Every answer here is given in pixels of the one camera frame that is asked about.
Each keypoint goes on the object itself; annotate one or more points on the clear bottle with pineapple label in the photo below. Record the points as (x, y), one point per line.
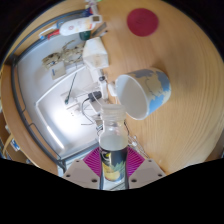
(113, 156)

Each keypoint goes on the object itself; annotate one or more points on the flat round red coaster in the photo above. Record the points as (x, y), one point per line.
(142, 22)

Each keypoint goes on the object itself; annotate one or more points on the small black charger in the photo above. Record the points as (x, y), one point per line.
(94, 96)

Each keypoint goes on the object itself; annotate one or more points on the white cup with blue map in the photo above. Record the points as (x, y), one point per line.
(158, 88)

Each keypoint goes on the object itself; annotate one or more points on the white paper bag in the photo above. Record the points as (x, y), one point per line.
(95, 53)

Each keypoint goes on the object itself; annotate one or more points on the white desk lamp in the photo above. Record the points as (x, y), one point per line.
(53, 135)

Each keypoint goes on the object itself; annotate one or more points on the white pump bottle, red pump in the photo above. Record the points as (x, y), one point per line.
(78, 26)

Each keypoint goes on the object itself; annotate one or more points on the brown tree figure toy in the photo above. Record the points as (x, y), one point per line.
(65, 53)

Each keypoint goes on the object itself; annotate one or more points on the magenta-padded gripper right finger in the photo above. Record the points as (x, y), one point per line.
(148, 171)

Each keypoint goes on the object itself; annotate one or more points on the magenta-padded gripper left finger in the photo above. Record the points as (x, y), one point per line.
(80, 171)

